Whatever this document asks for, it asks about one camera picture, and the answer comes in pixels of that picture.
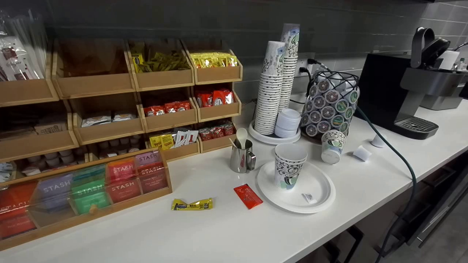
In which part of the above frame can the patterned paper cup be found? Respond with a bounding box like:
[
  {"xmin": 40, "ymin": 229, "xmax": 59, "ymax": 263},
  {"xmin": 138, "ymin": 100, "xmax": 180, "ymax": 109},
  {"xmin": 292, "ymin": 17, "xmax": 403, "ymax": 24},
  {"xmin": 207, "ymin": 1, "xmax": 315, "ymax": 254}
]
[
  {"xmin": 322, "ymin": 130, "xmax": 346, "ymax": 163},
  {"xmin": 274, "ymin": 143, "xmax": 308, "ymax": 190}
]

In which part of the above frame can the short stack of paper cups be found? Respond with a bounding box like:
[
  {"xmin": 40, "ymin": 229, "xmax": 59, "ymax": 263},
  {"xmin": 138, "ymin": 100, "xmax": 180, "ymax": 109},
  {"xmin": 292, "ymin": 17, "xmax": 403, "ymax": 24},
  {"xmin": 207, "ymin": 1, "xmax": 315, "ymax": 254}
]
[{"xmin": 255, "ymin": 41, "xmax": 286, "ymax": 134}]

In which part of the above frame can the patterned paper cup beside plate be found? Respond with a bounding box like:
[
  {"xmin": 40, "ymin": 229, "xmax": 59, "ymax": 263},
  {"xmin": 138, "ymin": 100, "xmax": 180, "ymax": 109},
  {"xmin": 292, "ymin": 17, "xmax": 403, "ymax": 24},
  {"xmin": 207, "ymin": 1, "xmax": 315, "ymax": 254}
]
[{"xmin": 322, "ymin": 130, "xmax": 346, "ymax": 163}]

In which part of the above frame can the white paper plate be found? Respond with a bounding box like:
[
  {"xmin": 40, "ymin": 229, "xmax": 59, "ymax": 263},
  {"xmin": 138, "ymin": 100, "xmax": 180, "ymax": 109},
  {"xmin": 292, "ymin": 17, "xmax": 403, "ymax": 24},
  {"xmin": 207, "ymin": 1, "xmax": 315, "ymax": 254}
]
[{"xmin": 256, "ymin": 162, "xmax": 337, "ymax": 214}]

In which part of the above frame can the tall stack of paper cups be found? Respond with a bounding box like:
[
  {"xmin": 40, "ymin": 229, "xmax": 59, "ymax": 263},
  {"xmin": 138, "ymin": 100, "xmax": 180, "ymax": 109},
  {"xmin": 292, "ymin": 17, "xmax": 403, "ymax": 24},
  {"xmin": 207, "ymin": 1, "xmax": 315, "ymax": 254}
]
[{"xmin": 280, "ymin": 23, "xmax": 300, "ymax": 108}]

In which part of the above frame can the white round cup tray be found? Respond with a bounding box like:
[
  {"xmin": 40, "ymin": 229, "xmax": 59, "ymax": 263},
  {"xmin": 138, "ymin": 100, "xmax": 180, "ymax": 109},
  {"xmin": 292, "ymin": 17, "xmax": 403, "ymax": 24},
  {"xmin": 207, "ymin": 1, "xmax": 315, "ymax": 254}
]
[{"xmin": 249, "ymin": 121, "xmax": 302, "ymax": 146}]

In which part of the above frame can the small metal cup with spoons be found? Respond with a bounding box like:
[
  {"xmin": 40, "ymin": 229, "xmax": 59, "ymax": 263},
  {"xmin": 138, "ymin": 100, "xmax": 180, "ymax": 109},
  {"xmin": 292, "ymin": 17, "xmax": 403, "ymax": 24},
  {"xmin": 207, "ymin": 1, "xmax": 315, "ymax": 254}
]
[{"xmin": 230, "ymin": 138, "xmax": 256, "ymax": 173}]

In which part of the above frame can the stack of white lids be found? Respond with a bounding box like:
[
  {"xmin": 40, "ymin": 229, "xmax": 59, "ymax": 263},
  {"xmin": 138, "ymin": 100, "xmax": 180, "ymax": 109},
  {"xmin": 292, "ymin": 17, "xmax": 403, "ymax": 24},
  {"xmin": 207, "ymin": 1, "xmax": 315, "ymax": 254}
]
[{"xmin": 275, "ymin": 108, "xmax": 302, "ymax": 137}]

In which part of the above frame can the red tea packet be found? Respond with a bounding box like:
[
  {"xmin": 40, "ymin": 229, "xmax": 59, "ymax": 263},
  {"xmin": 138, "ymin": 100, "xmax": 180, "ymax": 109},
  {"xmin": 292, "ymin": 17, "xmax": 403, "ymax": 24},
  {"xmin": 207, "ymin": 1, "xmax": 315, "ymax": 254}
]
[{"xmin": 234, "ymin": 184, "xmax": 264, "ymax": 209}]

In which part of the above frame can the yellow candy wrapper packet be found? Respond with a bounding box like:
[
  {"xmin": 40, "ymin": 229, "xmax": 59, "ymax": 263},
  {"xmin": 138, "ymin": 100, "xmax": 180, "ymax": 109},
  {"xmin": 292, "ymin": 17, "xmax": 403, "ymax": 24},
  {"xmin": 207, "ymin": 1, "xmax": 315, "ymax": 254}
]
[{"xmin": 172, "ymin": 198, "xmax": 215, "ymax": 210}]

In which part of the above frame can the white creamer pod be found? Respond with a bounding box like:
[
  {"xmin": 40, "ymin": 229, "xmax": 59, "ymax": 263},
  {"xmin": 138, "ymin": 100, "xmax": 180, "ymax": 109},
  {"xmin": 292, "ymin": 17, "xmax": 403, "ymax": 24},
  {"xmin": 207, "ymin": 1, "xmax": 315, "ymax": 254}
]
[
  {"xmin": 353, "ymin": 144, "xmax": 372, "ymax": 162},
  {"xmin": 370, "ymin": 135, "xmax": 385, "ymax": 149}
]

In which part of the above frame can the wooden condiment shelf organizer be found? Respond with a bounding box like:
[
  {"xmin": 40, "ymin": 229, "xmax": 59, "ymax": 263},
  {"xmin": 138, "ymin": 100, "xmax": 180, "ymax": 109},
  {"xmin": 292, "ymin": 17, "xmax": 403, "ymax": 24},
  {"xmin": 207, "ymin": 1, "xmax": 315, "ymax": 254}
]
[{"xmin": 0, "ymin": 39, "xmax": 243, "ymax": 162}]

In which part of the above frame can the black Keurig coffee machine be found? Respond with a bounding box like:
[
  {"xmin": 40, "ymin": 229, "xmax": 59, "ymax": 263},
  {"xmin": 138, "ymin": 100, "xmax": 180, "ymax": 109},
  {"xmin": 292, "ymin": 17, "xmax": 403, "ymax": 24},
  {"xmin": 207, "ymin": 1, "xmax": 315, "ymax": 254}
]
[{"xmin": 356, "ymin": 26, "xmax": 468, "ymax": 140}]

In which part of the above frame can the wooden tea bag box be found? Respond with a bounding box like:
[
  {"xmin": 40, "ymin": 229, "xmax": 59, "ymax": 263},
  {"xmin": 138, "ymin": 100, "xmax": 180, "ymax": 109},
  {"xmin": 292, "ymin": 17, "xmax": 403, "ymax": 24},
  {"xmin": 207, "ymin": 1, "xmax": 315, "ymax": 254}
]
[{"xmin": 0, "ymin": 150, "xmax": 173, "ymax": 249}]

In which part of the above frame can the clear straw dispenser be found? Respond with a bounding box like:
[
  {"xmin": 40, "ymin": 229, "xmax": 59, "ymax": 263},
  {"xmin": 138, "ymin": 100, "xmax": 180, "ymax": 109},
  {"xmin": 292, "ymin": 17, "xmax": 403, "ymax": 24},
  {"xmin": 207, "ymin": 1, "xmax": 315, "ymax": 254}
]
[{"xmin": 0, "ymin": 10, "xmax": 49, "ymax": 81}]

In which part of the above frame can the wire basket of coffee pods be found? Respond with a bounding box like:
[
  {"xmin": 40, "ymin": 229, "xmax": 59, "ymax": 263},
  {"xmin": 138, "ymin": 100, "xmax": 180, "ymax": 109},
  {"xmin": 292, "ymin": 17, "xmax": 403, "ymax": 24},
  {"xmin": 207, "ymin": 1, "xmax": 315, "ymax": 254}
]
[{"xmin": 300, "ymin": 70, "xmax": 360, "ymax": 138}]

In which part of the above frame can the dark green power cable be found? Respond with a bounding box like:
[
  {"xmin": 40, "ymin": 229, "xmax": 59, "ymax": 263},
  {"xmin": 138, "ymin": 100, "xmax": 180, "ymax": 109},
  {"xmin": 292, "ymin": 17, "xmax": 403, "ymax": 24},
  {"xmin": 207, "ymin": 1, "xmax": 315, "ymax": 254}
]
[{"xmin": 354, "ymin": 105, "xmax": 419, "ymax": 263}]

